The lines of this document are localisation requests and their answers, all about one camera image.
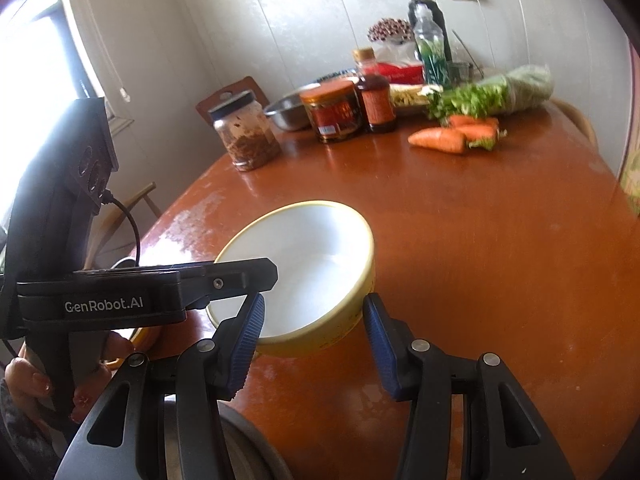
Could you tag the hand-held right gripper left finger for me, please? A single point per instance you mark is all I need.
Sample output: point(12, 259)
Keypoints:
point(247, 345)

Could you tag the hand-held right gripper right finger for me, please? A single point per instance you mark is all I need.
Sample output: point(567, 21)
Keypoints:
point(382, 350)

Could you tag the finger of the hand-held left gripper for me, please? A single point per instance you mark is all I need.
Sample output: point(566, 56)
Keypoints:
point(230, 280)

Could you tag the yellow shell-shaped plate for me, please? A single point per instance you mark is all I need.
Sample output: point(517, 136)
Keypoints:
point(145, 336)

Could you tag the round metal pan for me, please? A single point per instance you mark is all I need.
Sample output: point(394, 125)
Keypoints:
point(250, 450)

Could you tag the person's left forearm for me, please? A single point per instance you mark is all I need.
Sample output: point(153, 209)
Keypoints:
point(25, 440)

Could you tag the person's left hand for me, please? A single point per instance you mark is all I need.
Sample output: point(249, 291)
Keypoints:
point(30, 377)

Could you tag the curved-back wooden armchair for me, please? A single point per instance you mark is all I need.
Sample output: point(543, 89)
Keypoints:
point(145, 197)

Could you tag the black-lidded jar of pickles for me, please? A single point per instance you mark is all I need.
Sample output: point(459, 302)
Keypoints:
point(247, 135)

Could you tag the window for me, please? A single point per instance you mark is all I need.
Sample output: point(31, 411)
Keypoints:
point(45, 85)

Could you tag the steel lidded pot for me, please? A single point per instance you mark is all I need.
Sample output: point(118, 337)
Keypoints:
point(287, 112)

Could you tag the orange-lidded sauce jar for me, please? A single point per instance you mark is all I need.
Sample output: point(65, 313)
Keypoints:
point(332, 112)

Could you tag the carrot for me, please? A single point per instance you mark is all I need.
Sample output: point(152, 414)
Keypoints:
point(435, 141)
point(470, 121)
point(480, 134)

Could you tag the brown sauce bottle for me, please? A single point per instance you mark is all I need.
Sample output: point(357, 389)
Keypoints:
point(377, 102)

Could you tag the tray of pale sliced food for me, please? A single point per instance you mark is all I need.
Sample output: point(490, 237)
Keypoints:
point(407, 96)

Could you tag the red and white packet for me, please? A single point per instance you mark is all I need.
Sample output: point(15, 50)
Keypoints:
point(400, 72)

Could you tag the small drinking glass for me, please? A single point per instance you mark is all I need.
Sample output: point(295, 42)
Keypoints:
point(461, 74)

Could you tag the bag of green vegetables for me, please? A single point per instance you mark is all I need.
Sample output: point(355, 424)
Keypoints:
point(515, 87)

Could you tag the clear plastic bottle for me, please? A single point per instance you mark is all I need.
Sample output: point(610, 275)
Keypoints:
point(430, 55)

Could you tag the light wooden chair back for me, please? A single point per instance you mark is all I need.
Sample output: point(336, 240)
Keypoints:
point(580, 120)

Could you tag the black bottle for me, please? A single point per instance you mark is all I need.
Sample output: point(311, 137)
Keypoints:
point(445, 35)

